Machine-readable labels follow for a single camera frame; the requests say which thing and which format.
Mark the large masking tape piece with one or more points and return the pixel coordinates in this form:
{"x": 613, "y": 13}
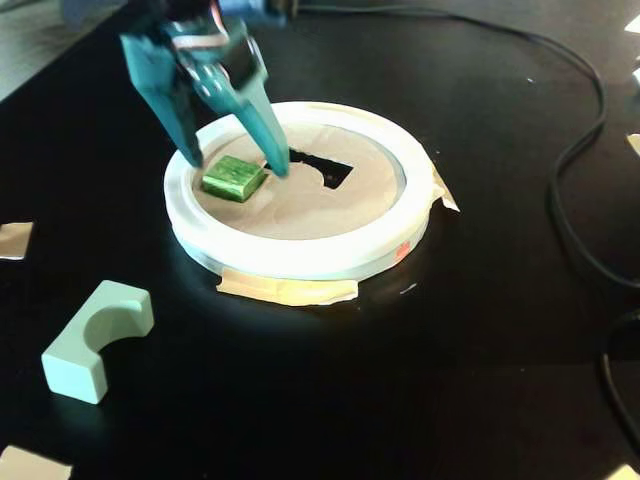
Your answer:
{"x": 30, "y": 465}

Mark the small masking tape piece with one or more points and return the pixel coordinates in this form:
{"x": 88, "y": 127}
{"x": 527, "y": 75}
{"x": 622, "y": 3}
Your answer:
{"x": 635, "y": 145}

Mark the square masking tape piece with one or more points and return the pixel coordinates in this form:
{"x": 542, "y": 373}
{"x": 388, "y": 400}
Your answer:
{"x": 15, "y": 240}

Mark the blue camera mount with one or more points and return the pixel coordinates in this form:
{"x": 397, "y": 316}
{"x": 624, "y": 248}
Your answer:
{"x": 250, "y": 9}

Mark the white paper scrap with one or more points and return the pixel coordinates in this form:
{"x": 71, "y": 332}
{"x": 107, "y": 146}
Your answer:
{"x": 635, "y": 25}

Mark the tan cardboard lid with holes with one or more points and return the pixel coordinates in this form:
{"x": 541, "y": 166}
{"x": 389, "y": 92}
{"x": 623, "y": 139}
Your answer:
{"x": 325, "y": 215}

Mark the teal gripper with servo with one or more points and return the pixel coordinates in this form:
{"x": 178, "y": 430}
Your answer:
{"x": 218, "y": 90}

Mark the pale green arch block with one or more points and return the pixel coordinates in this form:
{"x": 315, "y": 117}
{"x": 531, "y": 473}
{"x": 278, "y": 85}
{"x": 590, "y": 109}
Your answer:
{"x": 70, "y": 360}

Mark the small masking tape corner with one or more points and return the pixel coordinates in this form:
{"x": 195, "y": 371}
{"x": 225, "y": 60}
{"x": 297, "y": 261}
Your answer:
{"x": 627, "y": 474}

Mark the green square wooden block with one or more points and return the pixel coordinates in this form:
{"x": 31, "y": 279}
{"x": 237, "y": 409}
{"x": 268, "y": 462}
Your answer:
{"x": 230, "y": 175}

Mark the long masking tape strip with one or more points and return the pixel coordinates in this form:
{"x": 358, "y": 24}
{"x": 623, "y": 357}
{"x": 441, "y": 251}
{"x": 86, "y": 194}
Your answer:
{"x": 290, "y": 290}

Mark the crumpled masking tape strip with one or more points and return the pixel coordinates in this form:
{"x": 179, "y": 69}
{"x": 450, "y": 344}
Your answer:
{"x": 442, "y": 192}

